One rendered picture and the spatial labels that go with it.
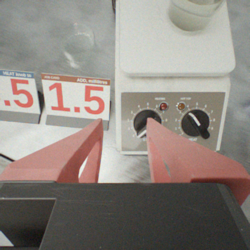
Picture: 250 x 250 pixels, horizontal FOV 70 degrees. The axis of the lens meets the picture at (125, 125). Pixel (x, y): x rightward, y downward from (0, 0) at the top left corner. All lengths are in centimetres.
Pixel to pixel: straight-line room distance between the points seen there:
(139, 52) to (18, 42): 22
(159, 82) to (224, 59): 7
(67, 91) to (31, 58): 10
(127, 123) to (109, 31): 17
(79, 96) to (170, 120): 12
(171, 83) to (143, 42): 5
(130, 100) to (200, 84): 8
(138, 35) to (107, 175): 18
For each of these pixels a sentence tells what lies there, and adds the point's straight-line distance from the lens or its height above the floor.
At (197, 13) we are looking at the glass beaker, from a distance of 20.
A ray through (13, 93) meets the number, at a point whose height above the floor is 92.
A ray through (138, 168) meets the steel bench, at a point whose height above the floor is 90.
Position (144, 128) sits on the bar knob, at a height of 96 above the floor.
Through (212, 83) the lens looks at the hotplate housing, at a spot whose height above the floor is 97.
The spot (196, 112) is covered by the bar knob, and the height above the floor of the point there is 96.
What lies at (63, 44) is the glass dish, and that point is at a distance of 32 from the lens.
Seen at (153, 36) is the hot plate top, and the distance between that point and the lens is 21.
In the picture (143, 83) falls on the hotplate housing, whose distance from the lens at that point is 20.
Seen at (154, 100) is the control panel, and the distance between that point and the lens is 20.
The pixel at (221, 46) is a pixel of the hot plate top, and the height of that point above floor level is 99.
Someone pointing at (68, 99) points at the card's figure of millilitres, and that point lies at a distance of 26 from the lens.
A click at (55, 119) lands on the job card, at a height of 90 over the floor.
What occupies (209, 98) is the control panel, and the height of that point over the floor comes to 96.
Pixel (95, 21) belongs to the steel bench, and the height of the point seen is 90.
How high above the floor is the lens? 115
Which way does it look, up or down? 77 degrees down
